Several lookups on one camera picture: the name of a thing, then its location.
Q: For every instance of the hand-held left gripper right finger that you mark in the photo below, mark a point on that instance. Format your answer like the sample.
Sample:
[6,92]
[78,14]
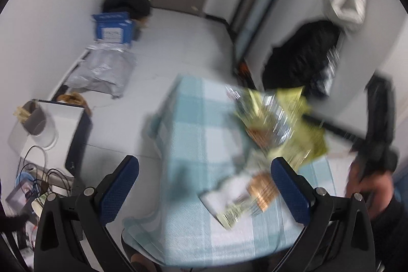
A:
[290,190]

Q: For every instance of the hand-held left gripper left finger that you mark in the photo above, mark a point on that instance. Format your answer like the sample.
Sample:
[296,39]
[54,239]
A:
[121,186]

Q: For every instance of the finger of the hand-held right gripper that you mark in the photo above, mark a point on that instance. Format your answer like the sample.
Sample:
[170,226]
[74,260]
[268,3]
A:
[334,129]

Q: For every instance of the yellow snack packet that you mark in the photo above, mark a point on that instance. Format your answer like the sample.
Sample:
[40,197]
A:
[287,128]

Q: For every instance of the white packet red dotted print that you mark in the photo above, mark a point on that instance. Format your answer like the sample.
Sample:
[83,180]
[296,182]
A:
[242,200]

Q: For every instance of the person's right forearm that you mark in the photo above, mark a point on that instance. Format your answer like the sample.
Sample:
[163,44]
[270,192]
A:
[390,233]

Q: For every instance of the person's right hand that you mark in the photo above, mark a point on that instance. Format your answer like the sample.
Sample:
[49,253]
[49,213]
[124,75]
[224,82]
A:
[371,189]

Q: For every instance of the silver folded umbrella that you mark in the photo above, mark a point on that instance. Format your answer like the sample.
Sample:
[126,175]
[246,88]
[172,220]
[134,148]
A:
[328,74]

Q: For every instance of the white box dark blue side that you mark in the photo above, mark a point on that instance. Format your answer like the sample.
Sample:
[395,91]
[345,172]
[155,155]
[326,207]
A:
[67,128]

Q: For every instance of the blue checked tablecloth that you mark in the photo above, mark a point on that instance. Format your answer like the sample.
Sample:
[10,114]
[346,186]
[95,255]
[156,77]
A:
[191,147]

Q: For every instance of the black hanging coat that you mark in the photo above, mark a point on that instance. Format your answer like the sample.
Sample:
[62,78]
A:
[299,52]

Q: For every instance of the clear plastic container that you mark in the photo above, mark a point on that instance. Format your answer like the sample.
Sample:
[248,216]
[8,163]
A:
[41,139]

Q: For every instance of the brown wrapper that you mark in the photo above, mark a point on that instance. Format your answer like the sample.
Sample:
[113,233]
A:
[73,99]

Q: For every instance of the grey cup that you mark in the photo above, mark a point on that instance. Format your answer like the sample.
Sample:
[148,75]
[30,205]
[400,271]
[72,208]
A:
[33,119]

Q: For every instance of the grey plastic mailer bag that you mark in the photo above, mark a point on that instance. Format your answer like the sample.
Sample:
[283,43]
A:
[100,69]

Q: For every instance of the blue cardboard box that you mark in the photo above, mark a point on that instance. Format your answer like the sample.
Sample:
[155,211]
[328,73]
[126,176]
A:
[113,28]

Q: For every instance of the black clothes pile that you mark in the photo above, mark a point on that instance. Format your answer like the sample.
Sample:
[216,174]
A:
[126,2]

